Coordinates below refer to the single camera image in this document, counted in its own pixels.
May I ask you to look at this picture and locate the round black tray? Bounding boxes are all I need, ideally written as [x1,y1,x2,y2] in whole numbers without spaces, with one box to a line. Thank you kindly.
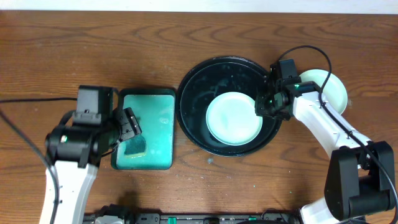
[175,56,282,157]

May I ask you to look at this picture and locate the mint green plate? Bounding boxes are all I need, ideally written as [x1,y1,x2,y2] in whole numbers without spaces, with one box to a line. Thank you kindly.
[205,91,263,146]
[300,69,348,114]

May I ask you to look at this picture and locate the dark green scrub sponge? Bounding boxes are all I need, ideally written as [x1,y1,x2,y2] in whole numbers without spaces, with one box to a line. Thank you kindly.
[124,135,146,157]

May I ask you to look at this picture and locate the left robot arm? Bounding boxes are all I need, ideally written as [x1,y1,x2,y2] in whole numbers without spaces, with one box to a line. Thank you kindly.
[40,85,142,223]

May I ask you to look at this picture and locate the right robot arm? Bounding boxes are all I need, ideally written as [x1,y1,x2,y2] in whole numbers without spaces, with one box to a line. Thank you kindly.
[255,81,397,223]

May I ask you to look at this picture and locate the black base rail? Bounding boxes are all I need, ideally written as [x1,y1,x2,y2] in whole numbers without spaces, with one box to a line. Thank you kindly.
[82,204,304,224]

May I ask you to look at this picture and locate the rectangular green soapy tray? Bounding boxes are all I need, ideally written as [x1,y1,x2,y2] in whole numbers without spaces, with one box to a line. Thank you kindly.
[111,88,175,170]

